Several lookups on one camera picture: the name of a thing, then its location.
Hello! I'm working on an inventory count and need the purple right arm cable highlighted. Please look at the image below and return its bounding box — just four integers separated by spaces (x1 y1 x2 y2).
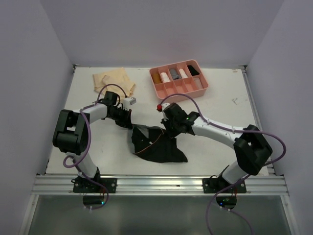
161 94 287 235

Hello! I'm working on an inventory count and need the grey rolled underwear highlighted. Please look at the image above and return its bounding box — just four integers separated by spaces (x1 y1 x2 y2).
169 69 181 81

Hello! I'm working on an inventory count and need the black underwear orange trim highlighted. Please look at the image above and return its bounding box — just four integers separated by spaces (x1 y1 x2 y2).
127 124 188 164

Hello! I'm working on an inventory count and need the brown rolled underwear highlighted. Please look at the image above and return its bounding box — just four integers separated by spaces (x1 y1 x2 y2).
152 73 162 84

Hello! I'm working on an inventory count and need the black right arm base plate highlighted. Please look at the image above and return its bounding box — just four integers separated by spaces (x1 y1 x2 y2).
202 174 247 194

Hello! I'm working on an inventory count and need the right wrist camera red cap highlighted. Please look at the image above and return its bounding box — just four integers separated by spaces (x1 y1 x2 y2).
156 103 170 112

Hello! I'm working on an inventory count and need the pink underwear cream waistband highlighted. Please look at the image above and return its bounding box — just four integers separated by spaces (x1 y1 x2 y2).
194 77 203 90

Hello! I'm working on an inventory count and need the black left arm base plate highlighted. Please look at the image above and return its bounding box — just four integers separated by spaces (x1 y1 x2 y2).
71 176 117 193

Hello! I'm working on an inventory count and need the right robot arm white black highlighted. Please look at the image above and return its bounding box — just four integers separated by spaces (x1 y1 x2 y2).
157 103 272 192

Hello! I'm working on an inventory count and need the black rolled underwear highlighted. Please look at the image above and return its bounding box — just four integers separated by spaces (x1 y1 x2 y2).
187 65 200 76

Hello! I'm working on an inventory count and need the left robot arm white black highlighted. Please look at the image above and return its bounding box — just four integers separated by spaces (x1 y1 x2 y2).
52 92 136 192

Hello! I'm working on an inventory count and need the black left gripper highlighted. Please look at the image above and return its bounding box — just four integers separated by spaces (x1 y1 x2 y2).
108 106 133 129

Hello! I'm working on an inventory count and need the beige underwear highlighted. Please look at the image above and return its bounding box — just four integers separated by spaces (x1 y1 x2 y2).
92 68 135 96

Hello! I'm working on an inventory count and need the pink divided organizer tray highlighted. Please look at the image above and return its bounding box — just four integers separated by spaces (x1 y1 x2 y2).
149 60 209 102

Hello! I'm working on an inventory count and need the aluminium table frame rail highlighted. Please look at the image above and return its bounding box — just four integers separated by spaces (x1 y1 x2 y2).
32 66 288 196

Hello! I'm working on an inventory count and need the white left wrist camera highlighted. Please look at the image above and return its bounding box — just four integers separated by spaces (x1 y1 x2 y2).
122 96 136 109

